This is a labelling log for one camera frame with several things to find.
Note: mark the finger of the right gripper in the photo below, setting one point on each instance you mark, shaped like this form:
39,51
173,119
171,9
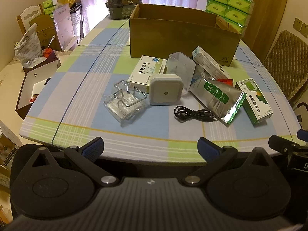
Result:
282,145
302,135

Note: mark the white ointment box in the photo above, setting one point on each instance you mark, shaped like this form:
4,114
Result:
209,64

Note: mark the clear wire holder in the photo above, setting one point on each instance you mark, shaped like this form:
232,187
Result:
125,102

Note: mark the red candy packet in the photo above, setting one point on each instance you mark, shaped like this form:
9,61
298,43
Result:
226,81

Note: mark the plaid tablecloth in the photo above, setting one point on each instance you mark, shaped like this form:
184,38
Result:
157,109

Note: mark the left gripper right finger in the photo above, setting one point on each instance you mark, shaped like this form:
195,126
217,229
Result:
216,158

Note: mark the white square night light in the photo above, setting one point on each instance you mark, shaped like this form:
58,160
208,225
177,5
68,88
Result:
165,89

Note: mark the brown cardboard box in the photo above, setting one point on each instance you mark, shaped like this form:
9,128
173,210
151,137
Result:
160,30

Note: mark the wall power sockets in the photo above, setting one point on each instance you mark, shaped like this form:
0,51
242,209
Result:
301,27

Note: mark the clear plastic container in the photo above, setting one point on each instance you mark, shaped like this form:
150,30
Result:
183,66

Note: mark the dark open gift box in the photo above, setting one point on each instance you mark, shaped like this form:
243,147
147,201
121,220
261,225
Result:
33,83

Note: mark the brown cardboard carton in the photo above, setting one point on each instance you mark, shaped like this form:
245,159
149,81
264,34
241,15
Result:
46,30

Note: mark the green tissue pack stack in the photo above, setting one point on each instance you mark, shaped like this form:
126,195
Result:
235,12

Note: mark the dark food container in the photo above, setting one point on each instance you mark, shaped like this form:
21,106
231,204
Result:
121,9

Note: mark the silver green tea bag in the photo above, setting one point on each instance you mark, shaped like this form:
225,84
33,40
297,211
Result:
221,99

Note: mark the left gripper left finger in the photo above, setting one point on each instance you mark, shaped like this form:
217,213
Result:
84,158

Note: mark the white crinkled plastic bag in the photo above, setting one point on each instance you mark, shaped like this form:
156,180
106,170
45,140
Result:
28,50

